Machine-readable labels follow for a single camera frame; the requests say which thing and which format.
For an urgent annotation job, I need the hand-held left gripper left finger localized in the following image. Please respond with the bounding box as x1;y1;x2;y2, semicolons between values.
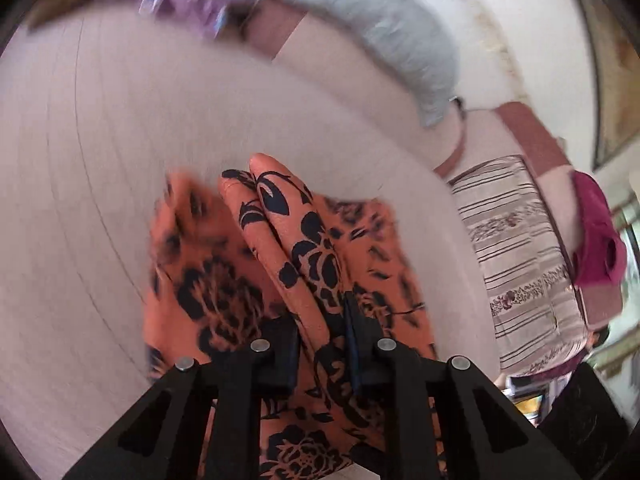
62;317;301;480

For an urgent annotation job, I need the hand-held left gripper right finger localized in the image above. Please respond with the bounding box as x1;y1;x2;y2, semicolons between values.
342;290;584;480

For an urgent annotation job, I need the orange floral shirt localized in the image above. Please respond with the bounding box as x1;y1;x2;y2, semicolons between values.
142;153;441;480

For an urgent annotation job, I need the striped floral cushion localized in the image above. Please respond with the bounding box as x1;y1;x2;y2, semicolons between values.
447;155;592;379

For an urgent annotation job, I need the large dark object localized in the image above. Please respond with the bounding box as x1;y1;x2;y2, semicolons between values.
539;362;632;480

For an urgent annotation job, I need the pink bolster cushion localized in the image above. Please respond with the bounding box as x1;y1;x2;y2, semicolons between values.
234;0;471;177

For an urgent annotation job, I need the magenta cloth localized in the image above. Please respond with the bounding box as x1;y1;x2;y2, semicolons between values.
569;169;629;289

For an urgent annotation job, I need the pink maroon-trimmed cushion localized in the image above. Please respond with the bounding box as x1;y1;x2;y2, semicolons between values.
492;101;627;332

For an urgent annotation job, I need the bed with pink sheet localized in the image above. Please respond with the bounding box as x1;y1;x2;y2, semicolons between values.
0;7;507;480

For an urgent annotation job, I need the grey quilted pillow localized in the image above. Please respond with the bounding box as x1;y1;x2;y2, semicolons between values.
220;0;461;129

